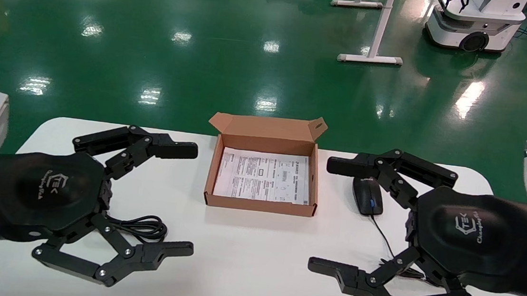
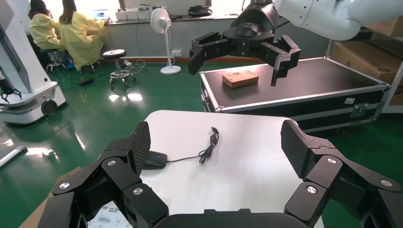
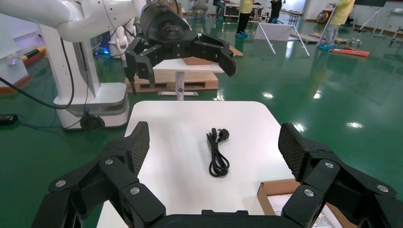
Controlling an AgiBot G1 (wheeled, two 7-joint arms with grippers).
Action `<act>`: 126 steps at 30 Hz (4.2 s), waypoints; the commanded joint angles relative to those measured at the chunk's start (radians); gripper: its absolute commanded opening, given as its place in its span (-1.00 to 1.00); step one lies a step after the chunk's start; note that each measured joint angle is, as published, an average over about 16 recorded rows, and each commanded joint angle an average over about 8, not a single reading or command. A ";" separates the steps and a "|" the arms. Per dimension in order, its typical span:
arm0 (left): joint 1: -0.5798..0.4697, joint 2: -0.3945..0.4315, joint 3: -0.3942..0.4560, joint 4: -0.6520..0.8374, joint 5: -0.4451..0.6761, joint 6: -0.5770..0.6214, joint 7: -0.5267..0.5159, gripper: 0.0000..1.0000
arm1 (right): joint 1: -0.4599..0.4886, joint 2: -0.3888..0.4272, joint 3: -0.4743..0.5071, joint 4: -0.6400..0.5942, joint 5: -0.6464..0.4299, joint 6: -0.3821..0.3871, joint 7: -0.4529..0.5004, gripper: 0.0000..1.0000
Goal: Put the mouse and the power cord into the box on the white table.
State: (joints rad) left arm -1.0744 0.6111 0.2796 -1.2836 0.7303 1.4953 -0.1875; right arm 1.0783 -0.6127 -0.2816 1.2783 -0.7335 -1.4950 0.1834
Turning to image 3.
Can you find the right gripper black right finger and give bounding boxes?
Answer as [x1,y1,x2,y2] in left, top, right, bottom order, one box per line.
[278,123,403,228]

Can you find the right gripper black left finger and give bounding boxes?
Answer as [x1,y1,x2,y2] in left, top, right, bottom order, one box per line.
[31,121,166,228]

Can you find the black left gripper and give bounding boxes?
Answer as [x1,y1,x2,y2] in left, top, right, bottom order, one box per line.
[124,2,237,89]

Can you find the black power cord with plug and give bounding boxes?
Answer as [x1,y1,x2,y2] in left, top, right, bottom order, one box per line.
[206,127,230,178]

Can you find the brown cardboard box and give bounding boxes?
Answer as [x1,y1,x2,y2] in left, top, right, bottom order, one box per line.
[257,179,356,228]

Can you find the flat brown board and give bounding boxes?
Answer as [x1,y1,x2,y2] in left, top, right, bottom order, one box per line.
[182,57,215,66]

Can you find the wooden pallet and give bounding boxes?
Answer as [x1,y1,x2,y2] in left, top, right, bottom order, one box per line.
[125,69,220,94]

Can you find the white printed paper manual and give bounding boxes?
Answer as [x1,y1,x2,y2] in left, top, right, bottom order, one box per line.
[268,193,344,228]

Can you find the seated person dark clothes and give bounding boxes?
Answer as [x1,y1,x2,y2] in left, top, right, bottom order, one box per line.
[213,0,228,20]

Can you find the black flight case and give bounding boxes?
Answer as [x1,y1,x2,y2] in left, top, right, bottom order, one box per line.
[224,2,271,21]

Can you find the white wheeled robot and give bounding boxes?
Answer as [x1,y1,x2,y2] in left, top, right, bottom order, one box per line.
[39,24,130,131]

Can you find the white panel on stand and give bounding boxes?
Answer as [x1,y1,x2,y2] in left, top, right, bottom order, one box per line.
[253,22,311,57]

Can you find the person in black clothes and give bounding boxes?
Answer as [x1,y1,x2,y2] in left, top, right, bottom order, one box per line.
[268,0,286,24]

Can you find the black power adapter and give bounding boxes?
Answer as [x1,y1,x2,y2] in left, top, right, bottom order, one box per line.
[0,114,19,126]

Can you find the black stool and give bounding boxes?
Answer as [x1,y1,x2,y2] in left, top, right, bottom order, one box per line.
[288,11,300,27]

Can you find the red flat floor bars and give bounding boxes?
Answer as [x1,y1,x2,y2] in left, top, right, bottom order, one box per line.
[330,46,371,58]

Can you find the wooden floor planks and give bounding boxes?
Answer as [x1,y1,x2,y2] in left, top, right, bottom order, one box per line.
[289,32,348,45]

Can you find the yellow black red barrier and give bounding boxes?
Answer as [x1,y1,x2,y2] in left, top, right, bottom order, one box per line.
[20,45,48,67]

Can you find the rolling stool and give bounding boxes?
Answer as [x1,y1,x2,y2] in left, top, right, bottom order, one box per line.
[348,28,367,48]

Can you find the person yellow shirt grey trousers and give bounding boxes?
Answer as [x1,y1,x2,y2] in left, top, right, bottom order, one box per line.
[318,0,356,51]

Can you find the black screen on tripod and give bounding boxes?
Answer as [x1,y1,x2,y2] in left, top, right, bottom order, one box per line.
[354,0,389,38]

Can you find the white pedestal table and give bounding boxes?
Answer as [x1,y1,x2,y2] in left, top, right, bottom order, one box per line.
[153,58,226,101]

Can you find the blue floor cable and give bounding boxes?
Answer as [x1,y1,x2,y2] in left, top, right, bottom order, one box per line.
[16,107,62,130]

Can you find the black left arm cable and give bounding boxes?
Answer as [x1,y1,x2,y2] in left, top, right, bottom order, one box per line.
[0,38,75,110]

